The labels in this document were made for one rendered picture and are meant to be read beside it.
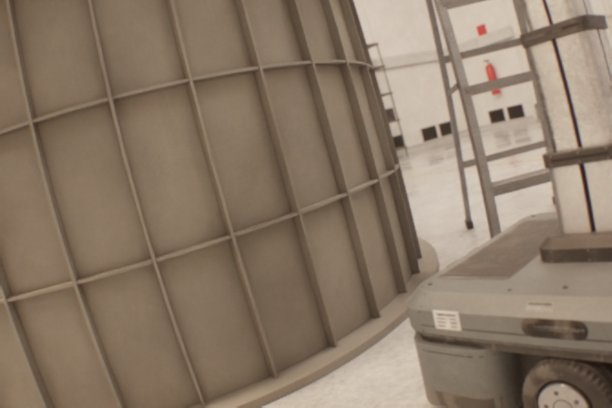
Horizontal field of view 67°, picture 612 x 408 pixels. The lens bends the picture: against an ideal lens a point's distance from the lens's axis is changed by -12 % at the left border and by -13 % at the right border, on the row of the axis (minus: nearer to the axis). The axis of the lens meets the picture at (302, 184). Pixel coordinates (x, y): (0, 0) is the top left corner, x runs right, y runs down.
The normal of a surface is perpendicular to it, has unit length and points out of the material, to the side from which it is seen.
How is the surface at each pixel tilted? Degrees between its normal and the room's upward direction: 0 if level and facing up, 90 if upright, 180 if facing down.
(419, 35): 90
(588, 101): 90
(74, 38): 90
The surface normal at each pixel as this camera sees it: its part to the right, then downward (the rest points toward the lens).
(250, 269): 0.49, -0.07
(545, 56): -0.77, 0.25
